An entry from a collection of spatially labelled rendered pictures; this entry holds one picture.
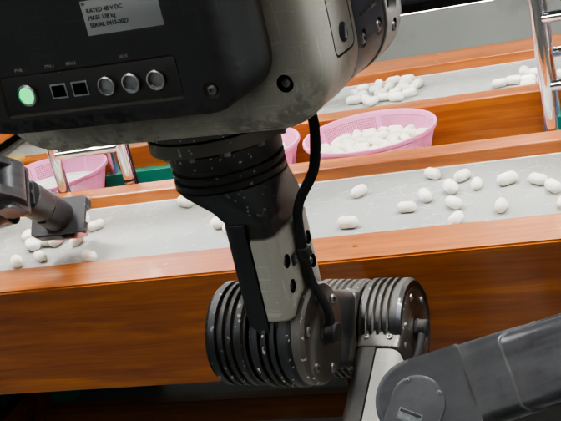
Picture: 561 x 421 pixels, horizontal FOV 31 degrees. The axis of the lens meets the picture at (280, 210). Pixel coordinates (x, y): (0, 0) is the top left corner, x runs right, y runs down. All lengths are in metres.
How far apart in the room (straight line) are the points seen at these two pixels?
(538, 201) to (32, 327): 0.82
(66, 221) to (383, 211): 0.53
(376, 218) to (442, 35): 2.02
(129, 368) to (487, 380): 1.04
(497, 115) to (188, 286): 0.85
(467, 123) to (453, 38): 1.49
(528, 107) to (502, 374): 1.48
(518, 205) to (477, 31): 2.02
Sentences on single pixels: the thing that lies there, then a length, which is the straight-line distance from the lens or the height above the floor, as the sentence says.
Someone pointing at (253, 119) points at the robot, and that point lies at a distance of 0.83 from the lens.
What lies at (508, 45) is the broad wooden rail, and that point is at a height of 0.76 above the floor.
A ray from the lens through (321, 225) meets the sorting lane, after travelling 1.67.
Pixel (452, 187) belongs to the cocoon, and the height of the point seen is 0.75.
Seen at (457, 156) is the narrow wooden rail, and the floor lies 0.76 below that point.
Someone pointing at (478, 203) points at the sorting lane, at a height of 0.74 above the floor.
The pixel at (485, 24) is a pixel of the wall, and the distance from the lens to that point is 3.58.
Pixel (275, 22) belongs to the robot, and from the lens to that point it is 0.79.
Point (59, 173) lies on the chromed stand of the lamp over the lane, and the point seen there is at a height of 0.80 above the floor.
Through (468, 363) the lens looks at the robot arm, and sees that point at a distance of 0.68.
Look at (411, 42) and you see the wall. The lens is 3.66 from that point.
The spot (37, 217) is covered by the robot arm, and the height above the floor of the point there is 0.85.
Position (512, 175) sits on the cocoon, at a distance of 1.69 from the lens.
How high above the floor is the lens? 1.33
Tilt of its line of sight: 19 degrees down
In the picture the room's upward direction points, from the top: 13 degrees counter-clockwise
